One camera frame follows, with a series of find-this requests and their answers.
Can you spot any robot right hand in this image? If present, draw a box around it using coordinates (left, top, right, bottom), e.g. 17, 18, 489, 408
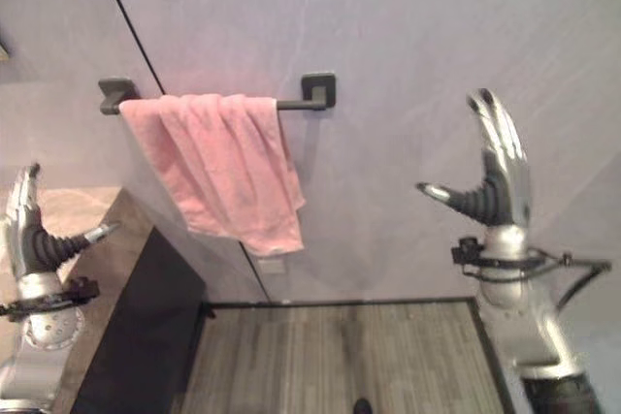
415, 88, 532, 231

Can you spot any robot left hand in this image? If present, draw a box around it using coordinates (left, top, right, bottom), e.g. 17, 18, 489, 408
0, 163, 121, 276

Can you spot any pink towel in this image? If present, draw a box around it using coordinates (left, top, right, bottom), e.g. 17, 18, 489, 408
118, 92, 307, 257

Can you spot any dark grey towel bar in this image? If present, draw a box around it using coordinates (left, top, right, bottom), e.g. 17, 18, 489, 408
98, 73, 338, 117

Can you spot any black wrist clamp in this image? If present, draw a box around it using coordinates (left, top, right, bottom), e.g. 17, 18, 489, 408
0, 275, 101, 321
450, 236, 539, 282

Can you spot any dark vanity cabinet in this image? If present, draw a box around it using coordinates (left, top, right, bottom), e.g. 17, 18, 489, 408
70, 225, 208, 414

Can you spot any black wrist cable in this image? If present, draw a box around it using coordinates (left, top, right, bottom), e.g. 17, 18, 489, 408
528, 248, 613, 311

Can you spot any white wall socket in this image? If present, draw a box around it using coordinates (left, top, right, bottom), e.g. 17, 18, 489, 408
258, 257, 287, 276

